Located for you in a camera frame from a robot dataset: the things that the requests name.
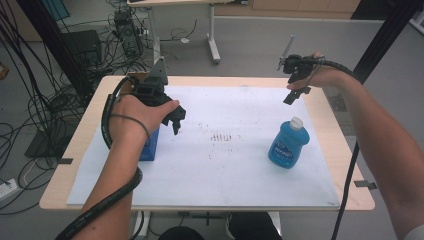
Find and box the black equipment case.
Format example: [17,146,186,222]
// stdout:
[61,29,103,68]

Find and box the person's left hand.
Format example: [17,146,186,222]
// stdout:
[109,94,180,148]

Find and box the blue bottle with white cap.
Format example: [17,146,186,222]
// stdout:
[267,116,311,170]

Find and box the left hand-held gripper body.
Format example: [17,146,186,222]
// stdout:
[120,56,174,108]

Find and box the white background desk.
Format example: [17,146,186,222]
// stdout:
[126,0,249,65]

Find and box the white table leg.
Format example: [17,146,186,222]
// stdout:
[132,210,151,240]

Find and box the black corrugated left gripper cable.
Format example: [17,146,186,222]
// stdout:
[54,76,144,240]

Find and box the person's black trouser leg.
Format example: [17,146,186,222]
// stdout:
[158,225,206,240]
[228,211,284,240]

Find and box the white table mat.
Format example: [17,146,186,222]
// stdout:
[66,85,341,209]

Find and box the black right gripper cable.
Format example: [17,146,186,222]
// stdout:
[313,58,362,240]

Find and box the thin black wrist strap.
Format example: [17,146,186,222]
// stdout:
[110,113,152,140]
[306,56,327,88]

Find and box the black metal stand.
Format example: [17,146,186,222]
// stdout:
[16,0,91,159]

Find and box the black metal frame post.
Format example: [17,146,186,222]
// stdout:
[351,0,424,85]

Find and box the tangle of black floor cables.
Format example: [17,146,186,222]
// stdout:
[0,0,198,216]

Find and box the blue cardboard box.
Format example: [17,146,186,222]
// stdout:
[138,128,160,162]

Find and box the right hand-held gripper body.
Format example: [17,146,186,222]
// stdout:
[277,33,326,85]

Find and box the white power strip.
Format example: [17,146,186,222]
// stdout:
[0,178,19,202]

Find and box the black computer tower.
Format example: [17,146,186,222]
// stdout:
[113,9,143,58]

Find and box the white shirt sleeve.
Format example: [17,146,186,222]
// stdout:
[403,223,424,240]

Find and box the person's right hand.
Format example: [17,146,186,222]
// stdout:
[287,51,354,93]

